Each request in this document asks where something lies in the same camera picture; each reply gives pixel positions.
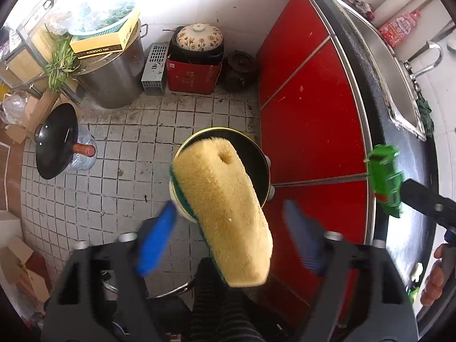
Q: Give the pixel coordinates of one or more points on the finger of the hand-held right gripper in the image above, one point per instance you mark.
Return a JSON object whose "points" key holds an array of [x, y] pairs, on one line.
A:
{"points": [[422, 197]]}

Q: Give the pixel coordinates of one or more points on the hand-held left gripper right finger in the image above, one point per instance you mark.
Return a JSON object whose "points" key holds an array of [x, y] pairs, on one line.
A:
{"points": [[306, 237]]}

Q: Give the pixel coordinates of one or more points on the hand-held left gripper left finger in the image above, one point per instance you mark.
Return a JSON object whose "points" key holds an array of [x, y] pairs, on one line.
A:
{"points": [[156, 238]]}

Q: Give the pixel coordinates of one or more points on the green toy car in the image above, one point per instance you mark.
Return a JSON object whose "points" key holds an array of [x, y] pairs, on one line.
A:
{"points": [[384, 181]]}

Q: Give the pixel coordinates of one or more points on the yellow sponge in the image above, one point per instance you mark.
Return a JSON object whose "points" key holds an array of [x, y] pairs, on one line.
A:
{"points": [[221, 213]]}

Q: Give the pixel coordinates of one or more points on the round metal tin bin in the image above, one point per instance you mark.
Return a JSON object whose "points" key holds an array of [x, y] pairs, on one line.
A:
{"points": [[262, 178]]}

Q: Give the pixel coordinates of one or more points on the person's right hand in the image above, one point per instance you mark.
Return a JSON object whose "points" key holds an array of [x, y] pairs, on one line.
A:
{"points": [[433, 281]]}

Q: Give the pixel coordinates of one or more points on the red cabinet door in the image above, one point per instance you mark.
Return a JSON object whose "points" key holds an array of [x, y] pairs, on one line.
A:
{"points": [[288, 42], [342, 213], [313, 124]]}

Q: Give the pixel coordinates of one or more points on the dark green cloth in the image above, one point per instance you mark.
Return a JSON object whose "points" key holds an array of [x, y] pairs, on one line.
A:
{"points": [[425, 114]]}

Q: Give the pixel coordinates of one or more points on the person's striped pant leg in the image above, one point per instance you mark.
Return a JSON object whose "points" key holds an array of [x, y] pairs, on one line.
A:
{"points": [[221, 306]]}

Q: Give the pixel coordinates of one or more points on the stainless steel sink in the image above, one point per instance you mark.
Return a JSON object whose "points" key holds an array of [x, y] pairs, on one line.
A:
{"points": [[377, 64]]}

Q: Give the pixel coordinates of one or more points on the flattened cardboard boxes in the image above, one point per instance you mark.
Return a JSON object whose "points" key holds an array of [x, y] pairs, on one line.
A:
{"points": [[21, 278]]}

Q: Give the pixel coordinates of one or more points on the chrome faucet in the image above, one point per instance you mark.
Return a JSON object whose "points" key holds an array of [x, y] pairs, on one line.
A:
{"points": [[433, 48]]}

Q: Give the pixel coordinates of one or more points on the red cardboard box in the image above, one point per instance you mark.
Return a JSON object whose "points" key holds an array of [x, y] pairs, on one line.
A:
{"points": [[190, 76]]}

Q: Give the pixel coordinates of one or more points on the large steel pot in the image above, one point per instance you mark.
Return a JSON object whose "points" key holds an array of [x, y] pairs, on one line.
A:
{"points": [[114, 78]]}

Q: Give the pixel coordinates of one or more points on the grey perforated plastic crate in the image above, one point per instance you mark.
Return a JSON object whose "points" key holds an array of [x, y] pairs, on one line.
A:
{"points": [[155, 71]]}

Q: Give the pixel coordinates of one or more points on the brown cardboard box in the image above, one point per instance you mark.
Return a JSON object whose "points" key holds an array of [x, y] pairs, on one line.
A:
{"points": [[39, 108]]}

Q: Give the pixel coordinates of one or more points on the dark clay pot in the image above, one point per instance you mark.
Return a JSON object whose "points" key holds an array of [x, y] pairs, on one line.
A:
{"points": [[240, 71]]}

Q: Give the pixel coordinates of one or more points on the clear plastic bag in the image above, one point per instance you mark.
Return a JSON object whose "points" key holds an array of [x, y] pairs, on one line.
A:
{"points": [[14, 107]]}

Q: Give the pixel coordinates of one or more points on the green leafy vegetables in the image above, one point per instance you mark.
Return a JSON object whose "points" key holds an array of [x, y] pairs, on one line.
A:
{"points": [[58, 67]]}

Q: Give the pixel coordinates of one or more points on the yellow black cardboard box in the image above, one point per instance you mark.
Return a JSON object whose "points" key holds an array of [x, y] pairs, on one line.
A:
{"points": [[103, 44]]}

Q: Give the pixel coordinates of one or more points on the red white rag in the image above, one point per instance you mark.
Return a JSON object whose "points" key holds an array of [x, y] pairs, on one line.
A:
{"points": [[360, 5]]}

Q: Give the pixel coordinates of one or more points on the teal plastic basket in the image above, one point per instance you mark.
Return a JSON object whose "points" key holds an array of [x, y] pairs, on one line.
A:
{"points": [[107, 26]]}

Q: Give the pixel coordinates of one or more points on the wooden metal frame shelf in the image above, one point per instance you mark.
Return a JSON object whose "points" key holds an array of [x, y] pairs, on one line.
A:
{"points": [[21, 60]]}

